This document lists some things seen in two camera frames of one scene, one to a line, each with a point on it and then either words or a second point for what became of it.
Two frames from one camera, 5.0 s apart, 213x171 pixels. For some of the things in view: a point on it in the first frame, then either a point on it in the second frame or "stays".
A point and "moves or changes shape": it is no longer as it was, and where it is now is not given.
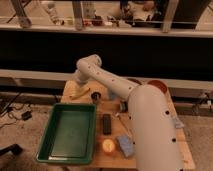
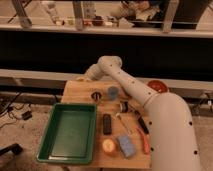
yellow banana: [74, 91] moves or changes shape
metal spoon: [125, 127] stays
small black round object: [96, 96] stays
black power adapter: [26, 115] stays
